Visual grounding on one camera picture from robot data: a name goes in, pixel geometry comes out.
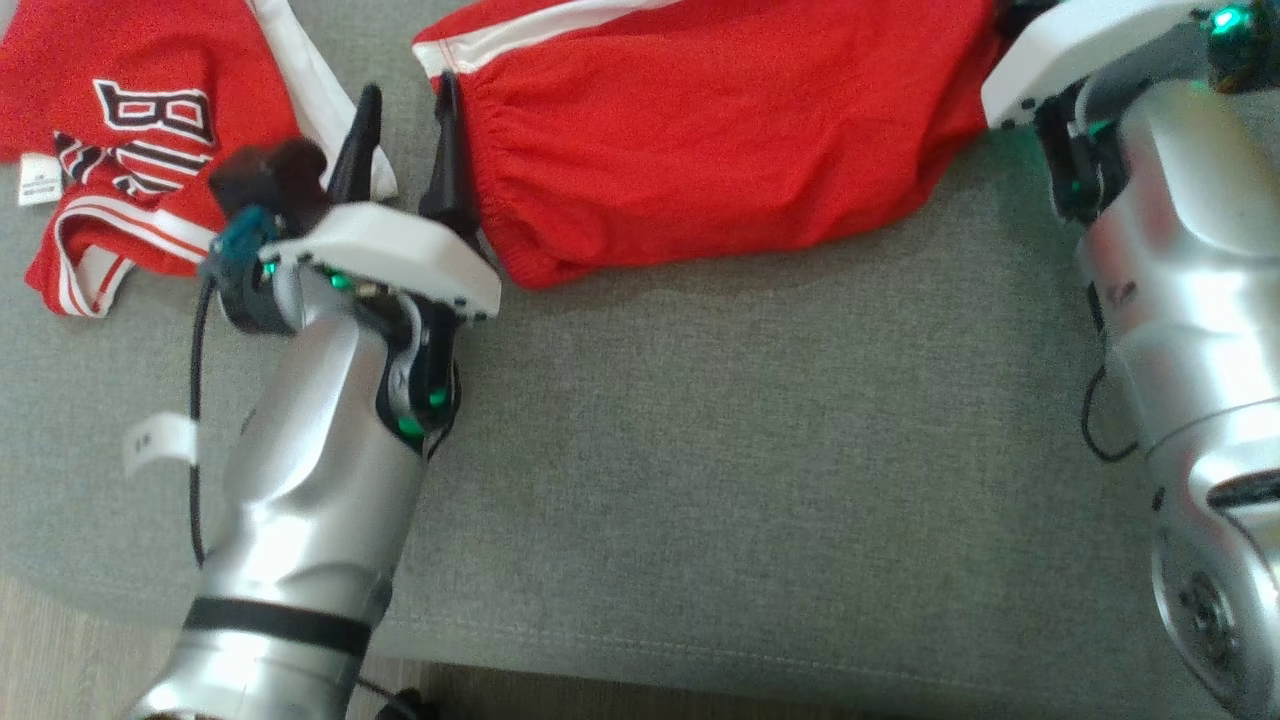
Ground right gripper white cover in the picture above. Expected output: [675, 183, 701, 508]
[981, 0, 1217, 224]

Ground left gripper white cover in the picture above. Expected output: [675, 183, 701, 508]
[214, 71, 502, 334]

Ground red white sports shorts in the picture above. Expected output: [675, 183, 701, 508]
[0, 0, 401, 320]

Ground red shorts with white stripe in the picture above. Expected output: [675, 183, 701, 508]
[411, 0, 1007, 292]

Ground grey sofa seat cushion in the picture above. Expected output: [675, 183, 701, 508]
[0, 0, 1280, 720]

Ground white cable label tag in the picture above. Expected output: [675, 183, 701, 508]
[121, 411, 200, 478]

